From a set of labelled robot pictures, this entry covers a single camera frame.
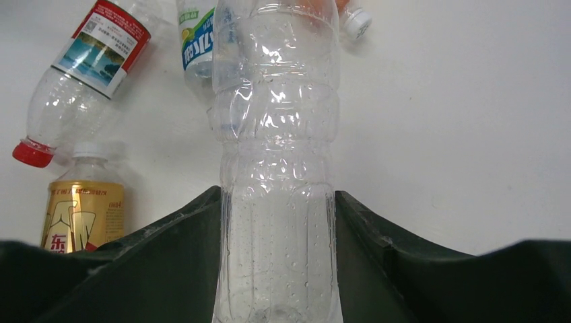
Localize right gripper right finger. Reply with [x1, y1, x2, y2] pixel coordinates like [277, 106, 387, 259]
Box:
[335, 191, 570, 322]

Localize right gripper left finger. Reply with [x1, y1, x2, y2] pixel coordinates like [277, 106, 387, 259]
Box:
[1, 186, 221, 322]

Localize clear unlabelled bottle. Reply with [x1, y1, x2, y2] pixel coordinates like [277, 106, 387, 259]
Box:
[209, 1, 342, 322]

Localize brown tea bottle red base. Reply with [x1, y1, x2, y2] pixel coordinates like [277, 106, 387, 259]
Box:
[40, 141, 125, 254]

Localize clear bottle red teal label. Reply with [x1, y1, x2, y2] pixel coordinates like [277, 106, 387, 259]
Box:
[12, 1, 162, 168]

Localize clear bottle blue green label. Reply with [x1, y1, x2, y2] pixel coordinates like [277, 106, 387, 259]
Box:
[176, 0, 217, 108]

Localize orange tinted bottle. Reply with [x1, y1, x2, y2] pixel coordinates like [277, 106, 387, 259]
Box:
[335, 0, 372, 42]

